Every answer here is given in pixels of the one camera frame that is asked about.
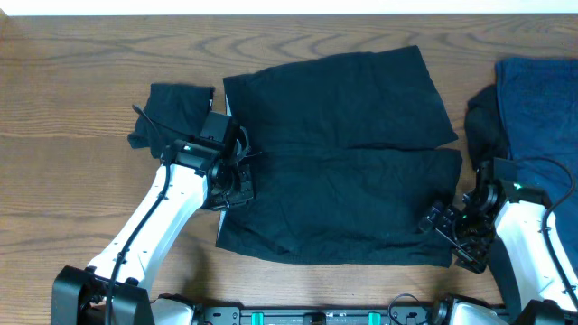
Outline black shorts with white trim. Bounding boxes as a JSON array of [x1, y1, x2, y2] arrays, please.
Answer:
[[217, 46, 462, 267]]

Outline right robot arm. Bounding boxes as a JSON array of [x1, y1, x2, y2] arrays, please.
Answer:
[[419, 161, 577, 324]]

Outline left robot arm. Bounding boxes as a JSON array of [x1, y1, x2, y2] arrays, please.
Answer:
[[51, 126, 254, 324]]

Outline small folded black garment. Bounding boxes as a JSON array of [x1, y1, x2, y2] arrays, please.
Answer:
[[127, 83, 214, 159]]

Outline black garment under pile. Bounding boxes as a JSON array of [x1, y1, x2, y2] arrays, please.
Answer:
[[463, 84, 525, 312]]

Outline navy blue garment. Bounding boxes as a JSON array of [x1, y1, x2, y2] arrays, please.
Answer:
[[495, 56, 578, 254]]

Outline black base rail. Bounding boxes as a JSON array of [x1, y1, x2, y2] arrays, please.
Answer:
[[193, 305, 446, 325]]

